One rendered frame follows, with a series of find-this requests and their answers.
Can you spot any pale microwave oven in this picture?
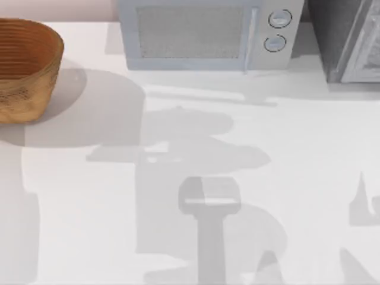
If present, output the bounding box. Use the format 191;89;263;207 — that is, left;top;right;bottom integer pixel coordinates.
115;0;306;74

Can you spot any round microwave knob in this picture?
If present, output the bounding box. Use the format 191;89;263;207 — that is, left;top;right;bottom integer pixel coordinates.
263;33;287;53
268;8;293;29

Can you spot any grey cabinet door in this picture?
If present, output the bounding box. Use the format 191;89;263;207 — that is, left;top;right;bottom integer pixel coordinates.
338;0;380;84

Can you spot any microwave door handle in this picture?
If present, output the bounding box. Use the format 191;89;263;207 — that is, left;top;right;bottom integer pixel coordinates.
243;8;258;75

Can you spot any woven brown basket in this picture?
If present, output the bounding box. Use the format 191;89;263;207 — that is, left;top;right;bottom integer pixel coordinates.
0;18;65;125

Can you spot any microwave door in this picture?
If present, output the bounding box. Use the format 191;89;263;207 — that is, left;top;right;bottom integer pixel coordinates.
115;0;258;71

